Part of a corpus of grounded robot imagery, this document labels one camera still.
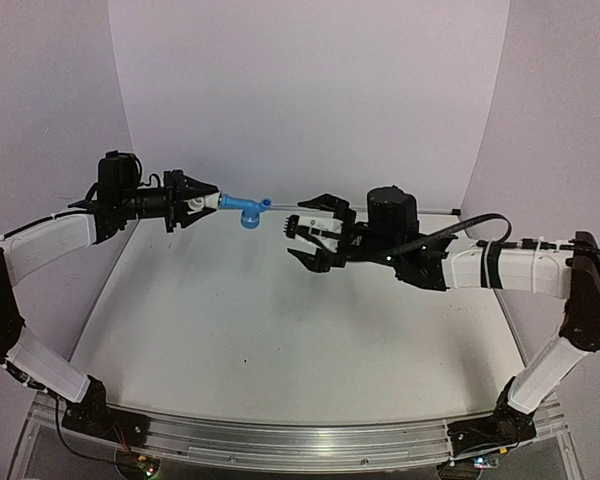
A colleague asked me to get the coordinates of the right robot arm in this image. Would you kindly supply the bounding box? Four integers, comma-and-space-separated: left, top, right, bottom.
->
284, 186, 600, 457

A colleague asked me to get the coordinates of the right circuit board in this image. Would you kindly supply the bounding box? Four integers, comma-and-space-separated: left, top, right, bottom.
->
468, 453, 501, 470

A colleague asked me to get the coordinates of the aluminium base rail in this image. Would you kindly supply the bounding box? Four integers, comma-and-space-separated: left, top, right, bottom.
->
11, 393, 577, 476

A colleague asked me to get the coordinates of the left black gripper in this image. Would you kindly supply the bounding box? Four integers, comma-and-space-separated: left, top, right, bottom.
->
117, 166, 218, 230

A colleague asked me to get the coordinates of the circuit board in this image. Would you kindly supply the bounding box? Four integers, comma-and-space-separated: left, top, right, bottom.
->
468, 453, 501, 470
115, 451, 161, 480

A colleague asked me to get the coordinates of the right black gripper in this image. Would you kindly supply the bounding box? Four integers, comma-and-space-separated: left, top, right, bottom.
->
287, 194, 398, 274

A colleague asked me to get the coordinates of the white plastic pipe fitting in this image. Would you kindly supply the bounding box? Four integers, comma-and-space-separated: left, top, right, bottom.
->
187, 192, 222, 215

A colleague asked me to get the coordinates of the left circuit board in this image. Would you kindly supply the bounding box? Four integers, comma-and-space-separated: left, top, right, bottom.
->
115, 451, 161, 480

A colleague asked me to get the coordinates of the right black camera cable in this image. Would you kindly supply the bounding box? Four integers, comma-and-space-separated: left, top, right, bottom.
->
299, 212, 512, 256

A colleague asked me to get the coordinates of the left black base cable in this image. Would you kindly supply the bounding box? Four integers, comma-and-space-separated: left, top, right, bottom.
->
57, 394, 131, 461

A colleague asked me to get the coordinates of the blue water faucet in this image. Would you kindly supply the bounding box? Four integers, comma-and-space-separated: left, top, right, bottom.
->
219, 193, 273, 230

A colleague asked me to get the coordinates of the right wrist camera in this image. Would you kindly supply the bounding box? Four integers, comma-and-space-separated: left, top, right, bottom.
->
283, 214, 343, 253

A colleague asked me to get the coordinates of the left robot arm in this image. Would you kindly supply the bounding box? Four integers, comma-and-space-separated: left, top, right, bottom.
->
0, 151, 222, 437

